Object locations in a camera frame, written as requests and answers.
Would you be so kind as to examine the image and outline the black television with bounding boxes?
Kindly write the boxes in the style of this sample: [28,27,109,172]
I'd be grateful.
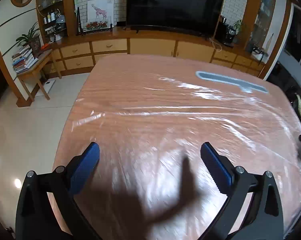
[126,0,223,38]

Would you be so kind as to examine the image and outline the white cable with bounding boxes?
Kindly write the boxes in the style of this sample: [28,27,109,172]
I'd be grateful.
[208,37,224,53]

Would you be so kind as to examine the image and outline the stack of books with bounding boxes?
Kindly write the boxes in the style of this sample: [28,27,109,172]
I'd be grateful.
[12,45,38,74]

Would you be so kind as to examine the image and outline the potted green plant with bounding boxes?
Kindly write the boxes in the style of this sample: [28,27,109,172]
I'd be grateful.
[16,22,41,57]

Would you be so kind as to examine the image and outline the grey table slot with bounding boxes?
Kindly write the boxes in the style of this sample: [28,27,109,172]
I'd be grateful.
[196,71,269,93]

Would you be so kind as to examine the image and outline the giraffe picture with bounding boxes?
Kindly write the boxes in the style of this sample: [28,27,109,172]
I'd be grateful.
[83,0,114,32]

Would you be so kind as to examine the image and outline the black coffee machine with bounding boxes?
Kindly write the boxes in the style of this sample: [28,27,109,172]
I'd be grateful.
[215,16,236,48]

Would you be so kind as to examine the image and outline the wooden tv cabinet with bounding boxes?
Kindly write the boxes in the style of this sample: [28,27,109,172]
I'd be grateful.
[50,28,266,79]

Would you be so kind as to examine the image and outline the small wooden side table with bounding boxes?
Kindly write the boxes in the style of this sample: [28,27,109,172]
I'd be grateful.
[17,49,62,102]

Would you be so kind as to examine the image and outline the clear plastic table cover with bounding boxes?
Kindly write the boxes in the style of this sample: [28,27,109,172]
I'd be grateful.
[70,72,301,240]

